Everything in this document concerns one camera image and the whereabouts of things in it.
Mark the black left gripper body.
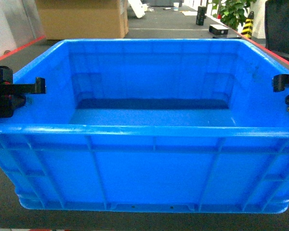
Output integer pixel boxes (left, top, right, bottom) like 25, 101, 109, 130
0, 66, 26, 118

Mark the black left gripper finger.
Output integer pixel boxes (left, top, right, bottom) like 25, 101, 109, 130
0, 77, 46, 94

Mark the large blue plastic crate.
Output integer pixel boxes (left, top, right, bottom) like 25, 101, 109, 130
0, 39, 289, 214

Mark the large brown cardboard box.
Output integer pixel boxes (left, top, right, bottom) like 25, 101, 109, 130
35, 0, 129, 40

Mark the small black white box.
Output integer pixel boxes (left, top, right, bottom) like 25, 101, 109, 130
209, 24, 229, 35

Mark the tall black box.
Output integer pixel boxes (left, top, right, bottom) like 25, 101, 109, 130
196, 6, 207, 26

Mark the yellow black striped bollard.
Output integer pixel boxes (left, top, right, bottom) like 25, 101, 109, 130
241, 11, 254, 39

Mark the black office chair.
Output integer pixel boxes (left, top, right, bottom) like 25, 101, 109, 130
264, 0, 289, 61

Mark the flat black device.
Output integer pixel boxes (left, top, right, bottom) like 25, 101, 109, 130
212, 35, 242, 39

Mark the green potted plant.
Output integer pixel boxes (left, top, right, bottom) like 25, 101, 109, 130
210, 0, 257, 30

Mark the white leaning panel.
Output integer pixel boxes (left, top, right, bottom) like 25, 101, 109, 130
127, 0, 145, 19

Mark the white cup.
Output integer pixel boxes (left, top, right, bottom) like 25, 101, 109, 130
173, 2, 180, 11

